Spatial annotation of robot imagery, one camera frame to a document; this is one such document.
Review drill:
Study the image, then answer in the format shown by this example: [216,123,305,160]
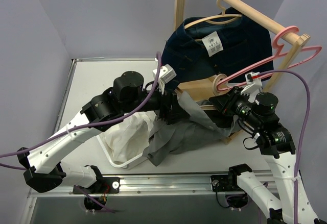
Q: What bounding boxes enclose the beige hanger front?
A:
[200,73,228,111]

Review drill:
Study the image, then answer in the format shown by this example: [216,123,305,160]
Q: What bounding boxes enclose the beige hanger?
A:
[184,0,242,30]
[200,73,228,111]

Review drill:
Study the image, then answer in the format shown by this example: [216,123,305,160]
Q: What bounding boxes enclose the grey pleated skirt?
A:
[143,92,241,166]

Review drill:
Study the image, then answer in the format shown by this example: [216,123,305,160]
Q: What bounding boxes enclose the white pleated skirt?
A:
[101,111,156,165]

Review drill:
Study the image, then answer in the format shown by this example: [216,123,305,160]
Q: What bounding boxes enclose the pink plastic hanger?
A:
[216,25,322,93]

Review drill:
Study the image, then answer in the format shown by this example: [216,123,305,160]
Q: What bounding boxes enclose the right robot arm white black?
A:
[209,87,324,223]

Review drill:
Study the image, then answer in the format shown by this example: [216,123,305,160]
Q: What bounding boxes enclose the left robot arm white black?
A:
[17,71,189,193]

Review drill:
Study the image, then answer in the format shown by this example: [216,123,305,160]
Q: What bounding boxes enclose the dark blue denim skirt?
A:
[161,7,272,91]

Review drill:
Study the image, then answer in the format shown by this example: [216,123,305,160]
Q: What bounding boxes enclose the beige hanger rear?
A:
[184,0,242,30]

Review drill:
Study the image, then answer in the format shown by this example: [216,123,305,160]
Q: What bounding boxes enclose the wooden clothes rack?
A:
[174,0,311,146]

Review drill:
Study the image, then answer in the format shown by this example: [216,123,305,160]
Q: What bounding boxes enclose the white plastic basket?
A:
[96,135,147,170]

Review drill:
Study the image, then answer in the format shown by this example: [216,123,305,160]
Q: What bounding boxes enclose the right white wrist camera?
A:
[241,72,262,95]

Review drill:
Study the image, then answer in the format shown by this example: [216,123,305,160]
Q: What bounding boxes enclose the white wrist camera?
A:
[241,72,262,95]
[157,64,177,94]

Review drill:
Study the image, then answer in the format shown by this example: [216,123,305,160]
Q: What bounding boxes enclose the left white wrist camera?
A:
[157,64,177,94]

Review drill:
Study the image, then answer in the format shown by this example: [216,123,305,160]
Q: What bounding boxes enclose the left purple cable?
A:
[0,51,164,213]

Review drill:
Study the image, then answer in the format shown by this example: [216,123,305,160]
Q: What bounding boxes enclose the purple cable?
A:
[0,51,164,213]
[255,70,312,224]

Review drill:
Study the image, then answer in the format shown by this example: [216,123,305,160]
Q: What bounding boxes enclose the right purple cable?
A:
[255,70,312,224]

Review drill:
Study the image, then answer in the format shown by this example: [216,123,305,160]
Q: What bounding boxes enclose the aluminium mounting rail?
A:
[27,174,271,198]

